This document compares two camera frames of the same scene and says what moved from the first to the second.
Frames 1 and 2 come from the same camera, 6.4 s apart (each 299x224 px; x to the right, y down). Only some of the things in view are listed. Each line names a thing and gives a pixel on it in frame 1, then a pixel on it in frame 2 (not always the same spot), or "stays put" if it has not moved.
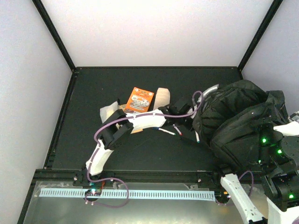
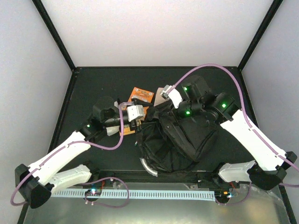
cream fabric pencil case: [162, 97] stays put
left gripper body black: [188, 125] -> [133, 125]
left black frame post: [41, 8] stays put
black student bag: [238, 119] -> [168, 141]
